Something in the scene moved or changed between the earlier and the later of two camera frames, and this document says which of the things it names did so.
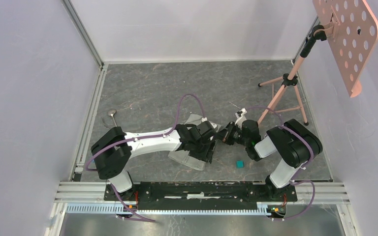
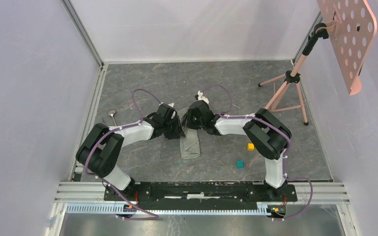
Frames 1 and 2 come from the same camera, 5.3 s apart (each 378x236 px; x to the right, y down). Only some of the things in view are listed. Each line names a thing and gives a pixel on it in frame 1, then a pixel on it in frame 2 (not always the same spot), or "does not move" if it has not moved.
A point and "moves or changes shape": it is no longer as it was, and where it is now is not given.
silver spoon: x=111 y=112 does not move
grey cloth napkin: x=184 y=158 moves or changes shape
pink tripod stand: x=287 y=100 does not move
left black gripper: x=206 y=155 -> x=178 y=132
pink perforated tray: x=352 y=31 does not move
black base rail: x=194 y=196 does not move
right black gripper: x=230 y=127 -> x=187 y=122
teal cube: x=240 y=164 does not move
